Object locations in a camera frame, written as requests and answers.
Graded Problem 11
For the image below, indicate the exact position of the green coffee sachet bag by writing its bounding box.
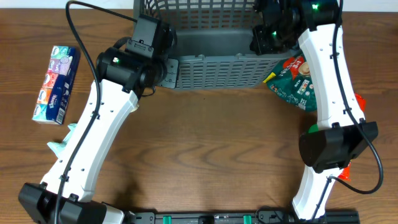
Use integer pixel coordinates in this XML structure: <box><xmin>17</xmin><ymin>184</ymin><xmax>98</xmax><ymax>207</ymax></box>
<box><xmin>263</xmin><ymin>53</ymin><xmax>317</xmax><ymax>112</ymax></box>

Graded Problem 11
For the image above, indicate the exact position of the blue Kleenex tissue pack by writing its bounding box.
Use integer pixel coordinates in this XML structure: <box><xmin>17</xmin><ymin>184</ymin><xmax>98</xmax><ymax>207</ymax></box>
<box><xmin>32</xmin><ymin>45</ymin><xmax>80</xmax><ymax>124</ymax></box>

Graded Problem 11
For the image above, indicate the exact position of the red spaghetti pack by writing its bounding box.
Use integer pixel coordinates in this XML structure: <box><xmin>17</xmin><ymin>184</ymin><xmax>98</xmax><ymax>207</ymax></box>
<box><xmin>338</xmin><ymin>93</ymin><xmax>366</xmax><ymax>181</ymax></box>

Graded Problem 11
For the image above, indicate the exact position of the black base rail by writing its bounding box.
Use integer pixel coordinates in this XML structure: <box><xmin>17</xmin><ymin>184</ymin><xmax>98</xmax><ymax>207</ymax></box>
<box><xmin>123</xmin><ymin>209</ymin><xmax>361</xmax><ymax>224</ymax></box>

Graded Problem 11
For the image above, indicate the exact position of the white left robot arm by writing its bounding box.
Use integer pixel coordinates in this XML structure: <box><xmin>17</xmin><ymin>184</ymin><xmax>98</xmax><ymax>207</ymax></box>
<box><xmin>18</xmin><ymin>15</ymin><xmax>178</xmax><ymax>223</ymax></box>

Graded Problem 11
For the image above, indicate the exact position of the green lid jar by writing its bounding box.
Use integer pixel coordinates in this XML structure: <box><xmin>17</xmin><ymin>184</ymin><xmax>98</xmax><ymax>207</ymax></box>
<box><xmin>308</xmin><ymin>124</ymin><xmax>318</xmax><ymax>133</ymax></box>

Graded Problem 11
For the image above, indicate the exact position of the mint green small packet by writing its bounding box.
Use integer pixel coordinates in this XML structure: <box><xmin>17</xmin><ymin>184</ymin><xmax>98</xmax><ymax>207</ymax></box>
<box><xmin>47</xmin><ymin>123</ymin><xmax>77</xmax><ymax>158</ymax></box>

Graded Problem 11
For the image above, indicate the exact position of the grey plastic mesh basket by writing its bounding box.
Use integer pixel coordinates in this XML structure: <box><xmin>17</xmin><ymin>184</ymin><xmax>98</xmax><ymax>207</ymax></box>
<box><xmin>133</xmin><ymin>0</ymin><xmax>296</xmax><ymax>90</ymax></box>

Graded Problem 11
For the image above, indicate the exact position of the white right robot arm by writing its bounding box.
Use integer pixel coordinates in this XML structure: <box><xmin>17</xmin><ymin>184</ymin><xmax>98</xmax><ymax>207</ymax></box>
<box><xmin>251</xmin><ymin>1</ymin><xmax>378</xmax><ymax>223</ymax></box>

